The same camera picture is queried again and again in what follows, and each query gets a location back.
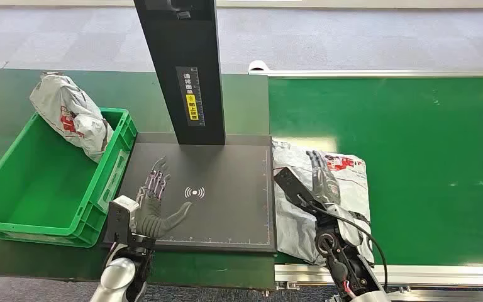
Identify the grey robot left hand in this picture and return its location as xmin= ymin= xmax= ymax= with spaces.
xmin=135 ymin=156 xmax=194 ymax=239

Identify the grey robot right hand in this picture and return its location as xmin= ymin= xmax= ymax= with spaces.
xmin=306 ymin=150 xmax=343 ymax=208

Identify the grey package with black logo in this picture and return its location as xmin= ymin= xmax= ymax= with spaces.
xmin=271 ymin=139 xmax=375 ymax=267

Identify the green conveyor belt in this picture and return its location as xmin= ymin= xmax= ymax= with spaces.
xmin=268 ymin=76 xmax=483 ymax=267

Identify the grey package with red print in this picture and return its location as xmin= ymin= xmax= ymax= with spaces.
xmin=29 ymin=71 xmax=115 ymax=164

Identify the white conveyor end cap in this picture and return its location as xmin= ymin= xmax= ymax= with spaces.
xmin=248 ymin=60 xmax=271 ymax=74

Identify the black scanner platform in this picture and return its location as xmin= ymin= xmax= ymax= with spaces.
xmin=101 ymin=132 xmax=278 ymax=254

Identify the green plastic crate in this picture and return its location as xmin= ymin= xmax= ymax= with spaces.
xmin=0 ymin=107 xmax=138 ymax=249

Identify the dark green table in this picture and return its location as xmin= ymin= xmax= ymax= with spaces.
xmin=0 ymin=68 xmax=277 ymax=291

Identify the black yellow column label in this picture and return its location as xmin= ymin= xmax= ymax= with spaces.
xmin=175 ymin=65 xmax=206 ymax=128

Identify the black scanner column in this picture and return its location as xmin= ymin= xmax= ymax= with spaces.
xmin=133 ymin=0 xmax=227 ymax=146

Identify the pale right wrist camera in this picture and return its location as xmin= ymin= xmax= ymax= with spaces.
xmin=273 ymin=166 xmax=322 ymax=210

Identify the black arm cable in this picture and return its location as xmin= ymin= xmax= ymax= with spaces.
xmin=308 ymin=203 xmax=389 ymax=293

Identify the thin silver conveyor rail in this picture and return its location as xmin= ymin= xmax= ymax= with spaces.
xmin=248 ymin=69 xmax=483 ymax=79

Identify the wide silver conveyor rail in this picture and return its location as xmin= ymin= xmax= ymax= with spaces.
xmin=274 ymin=264 xmax=483 ymax=288

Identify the silver conveyor lower frame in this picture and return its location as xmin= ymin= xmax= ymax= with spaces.
xmin=325 ymin=288 xmax=483 ymax=302

